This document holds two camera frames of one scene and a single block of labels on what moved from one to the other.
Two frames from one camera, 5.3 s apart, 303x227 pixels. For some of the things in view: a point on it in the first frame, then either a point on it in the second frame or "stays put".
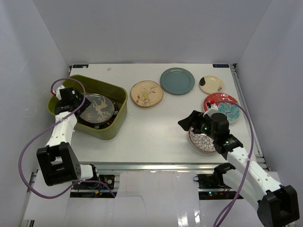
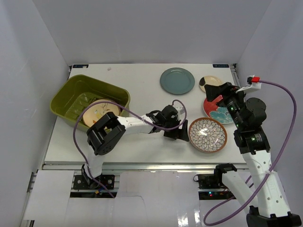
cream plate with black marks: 209,84 stays put
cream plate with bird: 147,93 -> 95,111
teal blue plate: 177,81 stays put
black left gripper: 79,100 -> 176,133
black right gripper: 194,120 -> 227,90
